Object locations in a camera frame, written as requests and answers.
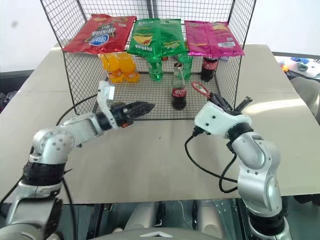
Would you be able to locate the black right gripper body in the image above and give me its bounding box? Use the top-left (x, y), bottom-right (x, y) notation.
top-left (221, 96), bottom-right (252, 116)

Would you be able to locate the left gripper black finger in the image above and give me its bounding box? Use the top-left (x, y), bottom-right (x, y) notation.
top-left (127, 107), bottom-right (155, 119)
top-left (126, 101), bottom-right (156, 111)

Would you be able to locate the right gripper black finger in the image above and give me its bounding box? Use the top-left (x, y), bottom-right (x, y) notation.
top-left (209, 91), bottom-right (228, 106)
top-left (211, 99), bottom-right (233, 112)

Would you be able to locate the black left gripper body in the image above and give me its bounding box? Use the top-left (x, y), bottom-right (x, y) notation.
top-left (109, 102), bottom-right (135, 128)

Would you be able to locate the red bottle opener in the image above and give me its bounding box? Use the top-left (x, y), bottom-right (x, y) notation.
top-left (191, 81), bottom-right (213, 100)

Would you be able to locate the plastic cola bottle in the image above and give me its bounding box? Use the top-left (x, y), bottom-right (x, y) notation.
top-left (200, 56), bottom-right (220, 83)

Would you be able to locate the green soda plastic bottle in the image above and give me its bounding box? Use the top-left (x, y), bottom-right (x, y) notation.
top-left (177, 51), bottom-right (194, 81)
top-left (144, 56), bottom-right (165, 82)

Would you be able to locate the orange soda plastic bottle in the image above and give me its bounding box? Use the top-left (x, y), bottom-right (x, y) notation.
top-left (118, 51), bottom-right (140, 84)
top-left (99, 52), bottom-right (126, 84)

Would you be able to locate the glass cola bottle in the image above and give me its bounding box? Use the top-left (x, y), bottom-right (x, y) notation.
top-left (171, 62), bottom-right (188, 111)

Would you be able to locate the magenta chips bag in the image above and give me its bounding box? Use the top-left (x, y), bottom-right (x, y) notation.
top-left (184, 20), bottom-right (245, 59)

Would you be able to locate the green chips bag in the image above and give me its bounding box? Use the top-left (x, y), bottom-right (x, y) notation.
top-left (126, 17), bottom-right (187, 59)

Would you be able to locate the grey chair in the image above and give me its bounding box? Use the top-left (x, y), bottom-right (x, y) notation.
top-left (290, 75), bottom-right (320, 119)

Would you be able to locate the cluttered background desk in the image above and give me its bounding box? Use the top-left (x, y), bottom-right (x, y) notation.
top-left (271, 51), bottom-right (320, 81)

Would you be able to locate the red chips bag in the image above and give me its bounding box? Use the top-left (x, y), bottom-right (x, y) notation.
top-left (62, 13), bottom-right (137, 55)

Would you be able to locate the grey rounded robot leg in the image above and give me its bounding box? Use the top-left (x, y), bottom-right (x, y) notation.
top-left (196, 199), bottom-right (226, 234)
top-left (124, 201), bottom-right (161, 231)

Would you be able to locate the silver robot torso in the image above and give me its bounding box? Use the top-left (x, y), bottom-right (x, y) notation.
top-left (88, 228), bottom-right (227, 240)

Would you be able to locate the black wire mesh rack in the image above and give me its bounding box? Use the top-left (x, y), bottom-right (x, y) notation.
top-left (39, 0), bottom-right (258, 121)

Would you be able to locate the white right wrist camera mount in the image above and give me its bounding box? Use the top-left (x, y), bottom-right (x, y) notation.
top-left (194, 101), bottom-right (252, 139)

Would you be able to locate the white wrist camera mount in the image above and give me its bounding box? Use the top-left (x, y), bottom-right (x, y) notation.
top-left (194, 101), bottom-right (252, 139)
top-left (96, 80), bottom-right (117, 130)

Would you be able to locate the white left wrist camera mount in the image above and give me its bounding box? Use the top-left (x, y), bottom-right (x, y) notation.
top-left (96, 80), bottom-right (117, 130)

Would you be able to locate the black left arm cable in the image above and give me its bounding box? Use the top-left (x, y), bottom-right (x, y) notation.
top-left (55, 92), bottom-right (101, 126)

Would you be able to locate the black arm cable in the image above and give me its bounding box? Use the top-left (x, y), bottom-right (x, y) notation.
top-left (55, 92), bottom-right (101, 126)
top-left (184, 126), bottom-right (240, 193)

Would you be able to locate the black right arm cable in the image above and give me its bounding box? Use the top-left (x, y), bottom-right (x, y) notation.
top-left (184, 126), bottom-right (240, 193)

